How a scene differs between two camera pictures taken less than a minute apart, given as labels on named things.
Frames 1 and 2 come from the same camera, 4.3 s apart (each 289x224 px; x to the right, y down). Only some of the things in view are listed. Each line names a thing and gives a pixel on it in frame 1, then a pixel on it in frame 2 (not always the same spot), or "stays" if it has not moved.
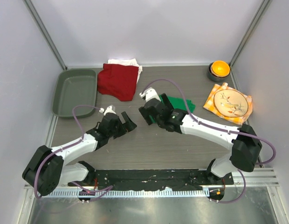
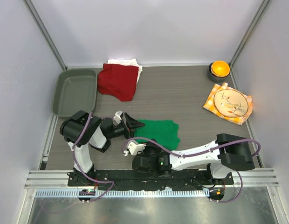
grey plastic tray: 73,87 stays
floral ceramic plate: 230,103 stays
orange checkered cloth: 209,105 stays
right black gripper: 147,115 -> 149,145
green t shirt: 179,103 -> 165,132
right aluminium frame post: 264,6 stays
